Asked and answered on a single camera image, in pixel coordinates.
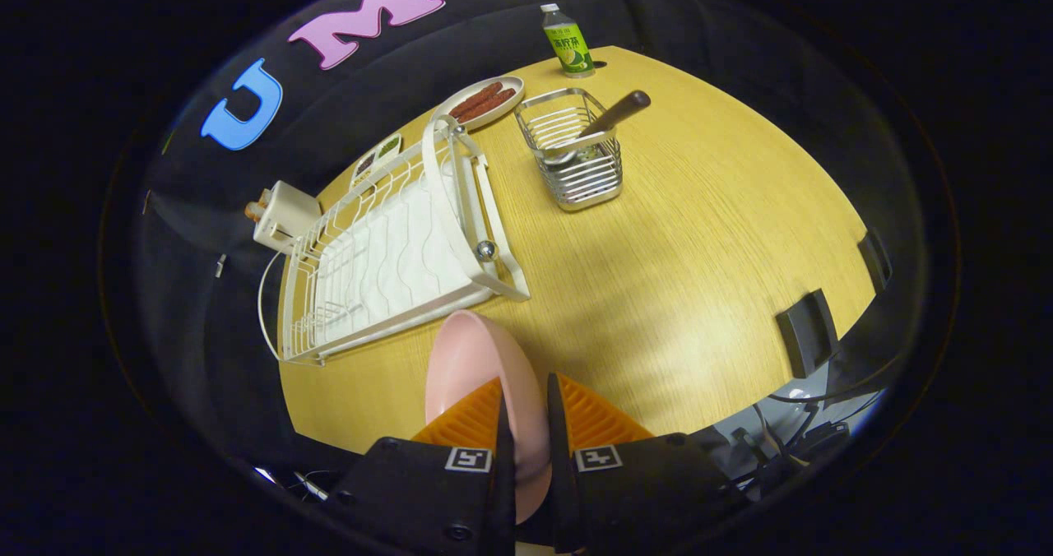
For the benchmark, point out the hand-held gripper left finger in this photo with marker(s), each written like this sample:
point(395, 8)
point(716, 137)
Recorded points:
point(503, 490)

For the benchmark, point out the white toaster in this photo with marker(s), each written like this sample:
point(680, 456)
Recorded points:
point(284, 215)

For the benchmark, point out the brown sausage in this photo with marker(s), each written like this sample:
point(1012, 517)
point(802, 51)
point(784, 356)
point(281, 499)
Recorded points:
point(475, 98)
point(488, 106)

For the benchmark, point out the white divided sauce dish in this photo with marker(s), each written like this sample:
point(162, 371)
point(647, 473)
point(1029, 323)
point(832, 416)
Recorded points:
point(377, 157)

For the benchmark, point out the white oval sausage plate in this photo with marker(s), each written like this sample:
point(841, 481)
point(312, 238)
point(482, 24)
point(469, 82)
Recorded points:
point(514, 87)

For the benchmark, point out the black table clamp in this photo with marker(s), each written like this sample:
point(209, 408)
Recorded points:
point(806, 334)
point(874, 260)

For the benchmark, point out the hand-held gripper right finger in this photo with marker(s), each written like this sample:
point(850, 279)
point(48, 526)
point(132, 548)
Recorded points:
point(559, 474)

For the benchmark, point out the green tea bottle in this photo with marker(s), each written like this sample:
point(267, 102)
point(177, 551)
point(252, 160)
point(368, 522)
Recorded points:
point(569, 46)

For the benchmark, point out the toast slice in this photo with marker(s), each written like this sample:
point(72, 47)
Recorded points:
point(255, 208)

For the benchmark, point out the pink plate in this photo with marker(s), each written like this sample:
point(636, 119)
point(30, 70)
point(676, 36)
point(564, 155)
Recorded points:
point(477, 359)

